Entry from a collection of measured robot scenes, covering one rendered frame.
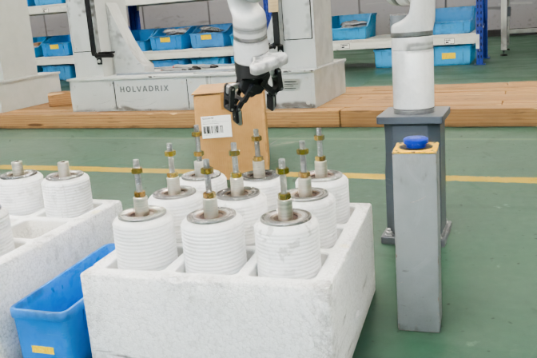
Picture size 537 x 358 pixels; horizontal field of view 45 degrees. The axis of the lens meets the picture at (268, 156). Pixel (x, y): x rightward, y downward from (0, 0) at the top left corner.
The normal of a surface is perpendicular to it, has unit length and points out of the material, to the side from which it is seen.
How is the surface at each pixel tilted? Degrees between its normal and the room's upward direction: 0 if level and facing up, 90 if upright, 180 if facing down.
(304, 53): 90
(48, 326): 92
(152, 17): 90
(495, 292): 0
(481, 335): 0
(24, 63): 90
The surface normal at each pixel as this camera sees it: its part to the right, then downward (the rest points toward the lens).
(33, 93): 0.93, 0.01
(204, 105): -0.04, 0.22
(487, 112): -0.37, 0.23
